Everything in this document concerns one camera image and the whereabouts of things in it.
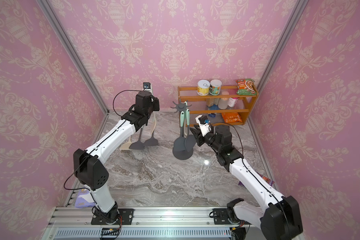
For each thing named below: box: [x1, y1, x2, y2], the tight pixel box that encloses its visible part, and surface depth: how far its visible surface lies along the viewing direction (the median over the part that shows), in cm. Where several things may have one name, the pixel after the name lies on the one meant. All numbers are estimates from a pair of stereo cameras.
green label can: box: [209, 79, 222, 96], surface depth 89 cm
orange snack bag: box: [221, 112, 243, 124], surface depth 115 cm
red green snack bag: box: [235, 78, 258, 96], surface depth 91 cm
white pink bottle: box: [228, 97, 240, 108], surface depth 99 cm
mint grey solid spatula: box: [172, 111, 191, 160], surface depth 87 cm
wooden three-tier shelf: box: [178, 85, 259, 127], surface depth 102 cm
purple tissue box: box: [74, 188, 96, 209], surface depth 76 cm
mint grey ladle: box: [185, 108, 196, 152], surface depth 85 cm
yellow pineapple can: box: [196, 79, 211, 96], surface depth 89 cm
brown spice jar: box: [206, 98, 215, 107], surface depth 104 cm
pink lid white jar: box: [218, 91, 230, 110], surface depth 102 cm
